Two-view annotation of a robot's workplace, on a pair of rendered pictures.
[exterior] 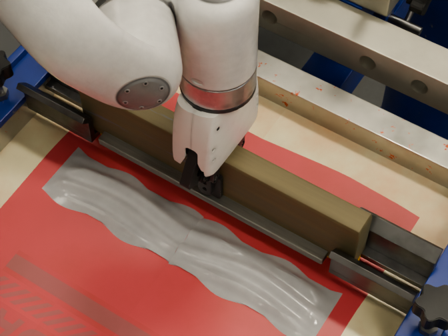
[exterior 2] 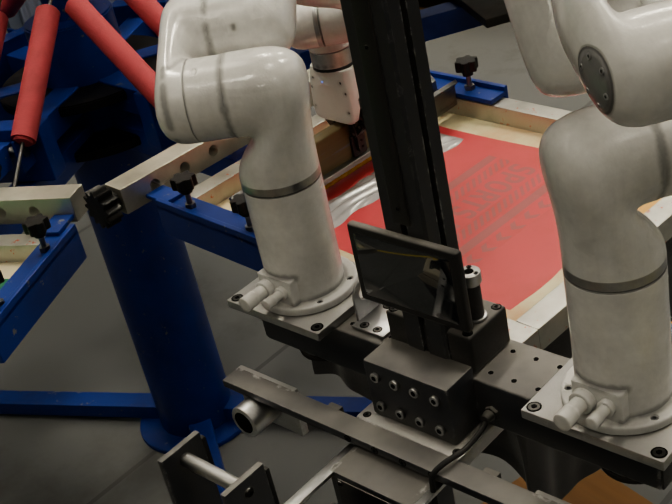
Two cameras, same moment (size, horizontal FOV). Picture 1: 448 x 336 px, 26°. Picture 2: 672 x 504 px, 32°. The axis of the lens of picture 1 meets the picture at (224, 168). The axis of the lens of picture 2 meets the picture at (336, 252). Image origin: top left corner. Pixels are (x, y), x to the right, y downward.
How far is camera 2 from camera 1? 1.78 m
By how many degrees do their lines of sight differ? 54
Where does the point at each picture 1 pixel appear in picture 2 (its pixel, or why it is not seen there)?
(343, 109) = (316, 121)
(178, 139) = (353, 96)
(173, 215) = (364, 183)
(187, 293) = not seen: hidden behind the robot
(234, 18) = not seen: outside the picture
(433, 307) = (468, 60)
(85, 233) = (365, 213)
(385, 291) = (445, 99)
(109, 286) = not seen: hidden behind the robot
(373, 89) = (118, 435)
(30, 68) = (232, 220)
